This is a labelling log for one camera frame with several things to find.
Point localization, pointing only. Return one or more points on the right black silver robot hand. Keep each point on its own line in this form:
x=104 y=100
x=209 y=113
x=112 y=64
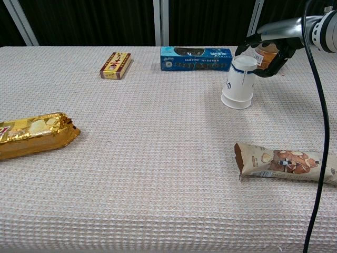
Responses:
x=279 y=27

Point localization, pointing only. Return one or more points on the white paper cup blue stripe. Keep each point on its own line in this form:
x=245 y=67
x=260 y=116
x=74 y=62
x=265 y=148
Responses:
x=241 y=79

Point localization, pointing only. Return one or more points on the plain white paper cup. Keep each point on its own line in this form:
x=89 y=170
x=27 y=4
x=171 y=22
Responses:
x=235 y=103

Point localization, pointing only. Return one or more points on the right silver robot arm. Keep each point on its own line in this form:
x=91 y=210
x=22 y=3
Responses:
x=329 y=30

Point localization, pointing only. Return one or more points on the orange jar with label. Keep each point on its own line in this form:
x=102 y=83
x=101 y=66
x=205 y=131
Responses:
x=266 y=54

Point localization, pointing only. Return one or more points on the blue cookie box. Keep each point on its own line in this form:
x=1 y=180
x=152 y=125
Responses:
x=194 y=59

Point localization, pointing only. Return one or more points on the beige nut snack package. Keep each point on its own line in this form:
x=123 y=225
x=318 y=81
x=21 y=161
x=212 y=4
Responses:
x=284 y=163

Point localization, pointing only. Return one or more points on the red yellow small box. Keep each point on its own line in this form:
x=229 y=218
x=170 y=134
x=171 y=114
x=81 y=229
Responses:
x=116 y=66

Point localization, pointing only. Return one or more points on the woven beige tablecloth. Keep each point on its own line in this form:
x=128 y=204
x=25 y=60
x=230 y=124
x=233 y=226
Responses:
x=147 y=158

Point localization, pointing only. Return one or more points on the gold foil snack package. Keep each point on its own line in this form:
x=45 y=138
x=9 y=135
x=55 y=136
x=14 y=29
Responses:
x=34 y=134

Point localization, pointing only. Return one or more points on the grey metal frame post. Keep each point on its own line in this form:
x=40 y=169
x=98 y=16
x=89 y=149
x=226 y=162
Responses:
x=255 y=18
x=160 y=22
x=21 y=21

